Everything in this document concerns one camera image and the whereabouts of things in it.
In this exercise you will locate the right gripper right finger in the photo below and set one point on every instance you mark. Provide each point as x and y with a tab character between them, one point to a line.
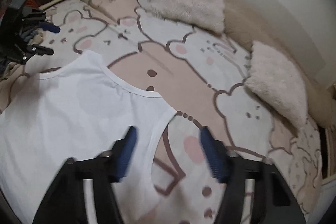
272	202

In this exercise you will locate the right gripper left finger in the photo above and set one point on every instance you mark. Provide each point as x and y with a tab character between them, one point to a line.
64	200

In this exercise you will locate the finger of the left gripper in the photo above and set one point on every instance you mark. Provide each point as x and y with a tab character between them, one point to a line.
41	50
46	26

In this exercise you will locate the white t-shirt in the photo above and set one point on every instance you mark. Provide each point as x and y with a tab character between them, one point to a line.
79	111

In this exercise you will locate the small white fluffy pillow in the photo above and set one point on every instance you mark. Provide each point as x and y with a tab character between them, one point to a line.
278	82

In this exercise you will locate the pink bear pattern bedsheet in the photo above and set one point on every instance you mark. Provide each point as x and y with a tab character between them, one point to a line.
202	78

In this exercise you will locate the long beige plush bolster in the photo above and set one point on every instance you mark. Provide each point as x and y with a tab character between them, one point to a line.
270	23

